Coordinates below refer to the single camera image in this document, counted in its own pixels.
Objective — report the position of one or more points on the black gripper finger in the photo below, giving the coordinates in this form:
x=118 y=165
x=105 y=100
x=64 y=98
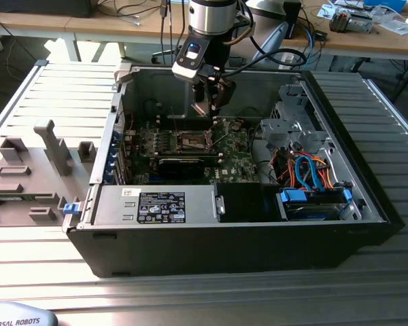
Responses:
x=224 y=91
x=199 y=91

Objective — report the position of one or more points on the silver CPU with green rim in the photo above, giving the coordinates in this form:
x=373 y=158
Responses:
x=200 y=109

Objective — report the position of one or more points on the metal locking lever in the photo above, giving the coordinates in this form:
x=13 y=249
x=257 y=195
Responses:
x=173 y=122

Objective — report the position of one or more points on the green motherboard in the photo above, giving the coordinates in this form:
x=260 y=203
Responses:
x=239 y=159

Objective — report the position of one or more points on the metal drive cage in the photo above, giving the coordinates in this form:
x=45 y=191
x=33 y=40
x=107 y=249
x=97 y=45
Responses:
x=285 y=130

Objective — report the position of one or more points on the black graphics card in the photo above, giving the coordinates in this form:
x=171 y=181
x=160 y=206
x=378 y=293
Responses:
x=180 y=168

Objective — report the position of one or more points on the black upright box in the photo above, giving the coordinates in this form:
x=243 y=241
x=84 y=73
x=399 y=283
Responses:
x=292 y=17

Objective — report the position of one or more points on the black plastic shroud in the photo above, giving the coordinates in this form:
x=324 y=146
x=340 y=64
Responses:
x=245 y=203

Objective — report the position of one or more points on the wooden desk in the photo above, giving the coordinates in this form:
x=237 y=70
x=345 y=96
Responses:
x=360 y=42
x=88 y=27

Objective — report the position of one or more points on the grey metal device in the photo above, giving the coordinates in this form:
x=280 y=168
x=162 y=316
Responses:
x=358 y=23

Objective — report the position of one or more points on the grey power supply unit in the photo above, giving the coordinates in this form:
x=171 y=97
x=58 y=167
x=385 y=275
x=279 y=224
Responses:
x=115 y=207

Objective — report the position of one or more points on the hard disk in blue carrier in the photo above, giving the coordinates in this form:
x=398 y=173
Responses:
x=309 y=212

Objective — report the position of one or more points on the black PC case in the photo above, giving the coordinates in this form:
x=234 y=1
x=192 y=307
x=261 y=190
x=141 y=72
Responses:
x=190 y=251

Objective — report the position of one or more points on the blue case latch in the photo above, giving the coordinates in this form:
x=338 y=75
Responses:
x=70 y=208

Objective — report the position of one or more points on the blue box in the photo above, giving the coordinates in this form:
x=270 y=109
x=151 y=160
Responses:
x=387 y=4

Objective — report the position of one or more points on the black box on desk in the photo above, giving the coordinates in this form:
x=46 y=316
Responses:
x=44 y=8

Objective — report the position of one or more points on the white paper sheet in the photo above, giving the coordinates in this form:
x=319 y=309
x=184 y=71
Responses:
x=396 y=26

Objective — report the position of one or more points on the grey parts rack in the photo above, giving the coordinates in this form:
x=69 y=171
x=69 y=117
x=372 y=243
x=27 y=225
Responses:
x=37 y=190

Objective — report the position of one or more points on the grey Universal Robots housing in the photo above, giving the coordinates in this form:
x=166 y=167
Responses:
x=17 y=316

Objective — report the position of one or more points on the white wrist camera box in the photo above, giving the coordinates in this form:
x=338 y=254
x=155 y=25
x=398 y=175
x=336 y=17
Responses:
x=187 y=72

